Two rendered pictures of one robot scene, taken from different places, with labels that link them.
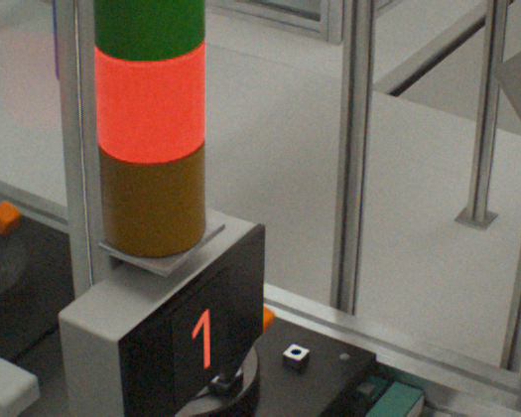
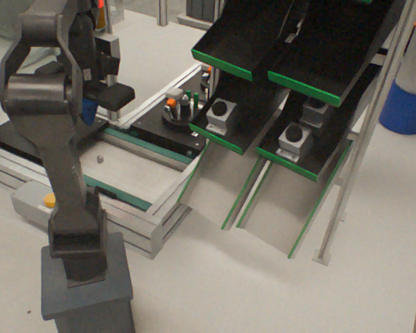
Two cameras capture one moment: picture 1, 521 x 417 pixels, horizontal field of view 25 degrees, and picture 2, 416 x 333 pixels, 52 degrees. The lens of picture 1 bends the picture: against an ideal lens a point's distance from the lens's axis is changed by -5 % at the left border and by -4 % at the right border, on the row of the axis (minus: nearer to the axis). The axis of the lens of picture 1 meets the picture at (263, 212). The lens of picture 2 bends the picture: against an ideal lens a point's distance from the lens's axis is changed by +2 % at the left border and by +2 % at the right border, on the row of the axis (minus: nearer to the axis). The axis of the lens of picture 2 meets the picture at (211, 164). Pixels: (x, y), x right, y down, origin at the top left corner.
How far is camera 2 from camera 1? 125 cm
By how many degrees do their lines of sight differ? 66
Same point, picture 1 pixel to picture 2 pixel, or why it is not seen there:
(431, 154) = (385, 205)
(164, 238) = not seen: hidden behind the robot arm
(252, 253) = (105, 44)
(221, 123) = (374, 150)
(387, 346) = not seen: hidden behind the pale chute
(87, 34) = not seen: outside the picture
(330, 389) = (182, 141)
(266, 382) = (184, 132)
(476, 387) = (188, 171)
